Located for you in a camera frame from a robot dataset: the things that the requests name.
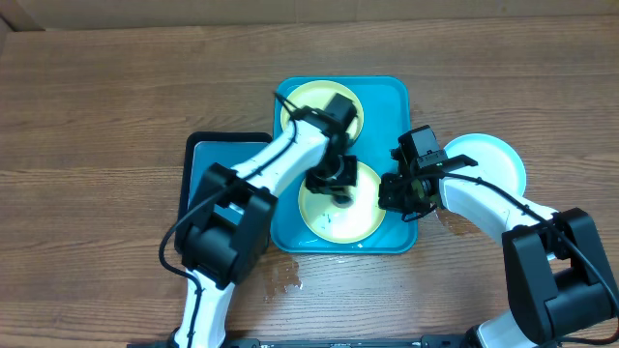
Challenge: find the white light-blue plate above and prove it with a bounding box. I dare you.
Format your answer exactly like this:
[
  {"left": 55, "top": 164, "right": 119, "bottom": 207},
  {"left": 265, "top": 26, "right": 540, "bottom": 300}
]
[{"left": 445, "top": 133, "right": 527, "bottom": 196}]

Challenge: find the black water basin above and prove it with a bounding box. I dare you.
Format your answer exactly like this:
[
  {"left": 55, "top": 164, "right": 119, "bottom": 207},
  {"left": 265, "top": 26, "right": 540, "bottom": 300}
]
[{"left": 177, "top": 130, "right": 274, "bottom": 252}]

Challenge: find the small yellow plate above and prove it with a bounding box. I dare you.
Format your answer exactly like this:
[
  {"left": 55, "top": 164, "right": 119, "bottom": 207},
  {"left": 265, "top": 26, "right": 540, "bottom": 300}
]
[{"left": 286, "top": 79, "right": 365, "bottom": 146}]

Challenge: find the large yellow plate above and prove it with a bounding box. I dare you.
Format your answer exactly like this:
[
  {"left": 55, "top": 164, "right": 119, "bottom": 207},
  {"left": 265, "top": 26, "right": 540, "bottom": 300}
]
[{"left": 298, "top": 162, "right": 386, "bottom": 244}]

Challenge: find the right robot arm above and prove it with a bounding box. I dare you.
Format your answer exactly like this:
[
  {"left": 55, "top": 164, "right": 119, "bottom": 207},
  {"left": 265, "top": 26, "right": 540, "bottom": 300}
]
[{"left": 378, "top": 126, "right": 618, "bottom": 347}]

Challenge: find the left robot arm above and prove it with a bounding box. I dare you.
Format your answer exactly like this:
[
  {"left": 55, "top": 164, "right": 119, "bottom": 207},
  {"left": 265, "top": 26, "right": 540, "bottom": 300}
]
[{"left": 159, "top": 94, "right": 358, "bottom": 347}]

